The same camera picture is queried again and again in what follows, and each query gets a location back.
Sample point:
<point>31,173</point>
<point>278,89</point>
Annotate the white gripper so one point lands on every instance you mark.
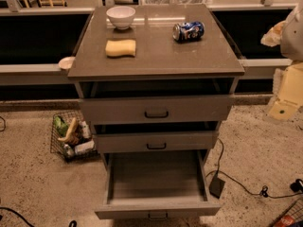
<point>293,38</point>

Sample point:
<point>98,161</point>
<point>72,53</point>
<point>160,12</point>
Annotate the yellow sponge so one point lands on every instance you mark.
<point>120,48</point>

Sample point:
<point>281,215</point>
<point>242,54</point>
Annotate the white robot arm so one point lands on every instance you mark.
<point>292,48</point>

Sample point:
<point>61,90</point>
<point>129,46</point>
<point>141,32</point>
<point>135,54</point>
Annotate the grey drawer cabinet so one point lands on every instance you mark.
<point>161,66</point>

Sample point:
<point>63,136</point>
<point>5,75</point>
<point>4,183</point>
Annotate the middle grey drawer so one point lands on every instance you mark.
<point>161,141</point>

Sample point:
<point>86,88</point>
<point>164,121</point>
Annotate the grey drawer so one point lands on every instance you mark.
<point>161,141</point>
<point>157,185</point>
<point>156,109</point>

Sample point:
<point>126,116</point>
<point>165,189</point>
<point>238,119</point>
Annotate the bottom grey drawer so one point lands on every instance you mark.
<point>157,185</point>

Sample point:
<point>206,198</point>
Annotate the top grey drawer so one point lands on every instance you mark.
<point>156,109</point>

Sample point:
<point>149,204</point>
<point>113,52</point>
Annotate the blue soda can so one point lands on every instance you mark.
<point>188,31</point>

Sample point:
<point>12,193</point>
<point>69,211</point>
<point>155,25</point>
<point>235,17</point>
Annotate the black power adapter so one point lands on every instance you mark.
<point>216,186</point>

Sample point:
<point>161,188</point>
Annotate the red can in basket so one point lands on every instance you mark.
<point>285,221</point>

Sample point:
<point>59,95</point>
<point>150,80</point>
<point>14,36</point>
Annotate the white ceramic bowl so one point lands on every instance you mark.
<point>121,17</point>

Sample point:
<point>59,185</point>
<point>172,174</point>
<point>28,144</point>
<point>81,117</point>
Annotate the white bottle in basket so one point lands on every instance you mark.
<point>85,130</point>

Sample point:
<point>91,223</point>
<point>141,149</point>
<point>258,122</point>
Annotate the yellow banana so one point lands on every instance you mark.
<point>71,136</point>

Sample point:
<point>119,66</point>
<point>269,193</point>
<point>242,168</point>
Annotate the white packet in basket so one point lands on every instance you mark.
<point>84,147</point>

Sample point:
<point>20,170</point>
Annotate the green snack bag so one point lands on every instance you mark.
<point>60,125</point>

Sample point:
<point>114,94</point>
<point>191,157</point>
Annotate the wire basket at right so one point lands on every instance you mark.
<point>295,210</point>

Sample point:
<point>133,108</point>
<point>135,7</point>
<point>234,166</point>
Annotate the black wire basket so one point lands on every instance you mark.
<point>64,151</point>

